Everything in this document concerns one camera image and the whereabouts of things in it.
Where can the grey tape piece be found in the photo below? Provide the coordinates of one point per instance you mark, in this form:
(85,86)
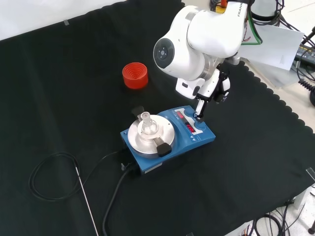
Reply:
(66,22)

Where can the yellow stop button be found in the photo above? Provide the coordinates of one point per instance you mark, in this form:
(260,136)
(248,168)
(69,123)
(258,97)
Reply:
(220,7)

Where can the clear round-bottom flask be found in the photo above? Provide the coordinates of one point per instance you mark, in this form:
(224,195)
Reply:
(148,126)

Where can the black cloth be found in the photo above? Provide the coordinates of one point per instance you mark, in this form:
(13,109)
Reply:
(61,98)

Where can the blue base heater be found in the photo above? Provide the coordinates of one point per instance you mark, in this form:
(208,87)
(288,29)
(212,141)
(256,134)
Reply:
(152,161)

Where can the pale board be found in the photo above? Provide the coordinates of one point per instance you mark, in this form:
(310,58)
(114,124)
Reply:
(275,46)

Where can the white table leg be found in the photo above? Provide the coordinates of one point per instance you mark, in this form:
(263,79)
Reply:
(302,197)

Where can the orange ribbed cup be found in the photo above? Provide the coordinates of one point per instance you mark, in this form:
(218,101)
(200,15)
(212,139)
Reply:
(135,76)

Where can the black box with yellow label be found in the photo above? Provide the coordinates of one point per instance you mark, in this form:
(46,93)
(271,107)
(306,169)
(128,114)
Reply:
(306,52)

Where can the clear tape strip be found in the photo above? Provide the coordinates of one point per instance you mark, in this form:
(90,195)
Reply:
(310,174)

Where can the silver round heating block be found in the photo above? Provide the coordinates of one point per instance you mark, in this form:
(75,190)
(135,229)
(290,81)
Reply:
(165,129)

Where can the white cylindrical base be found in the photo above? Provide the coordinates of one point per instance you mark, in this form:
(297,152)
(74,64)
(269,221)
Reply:
(263,7)

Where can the thin metal probe rod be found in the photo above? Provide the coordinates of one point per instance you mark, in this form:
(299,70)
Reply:
(86,199)

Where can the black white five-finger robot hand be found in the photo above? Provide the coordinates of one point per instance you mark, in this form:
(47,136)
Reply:
(209,86)

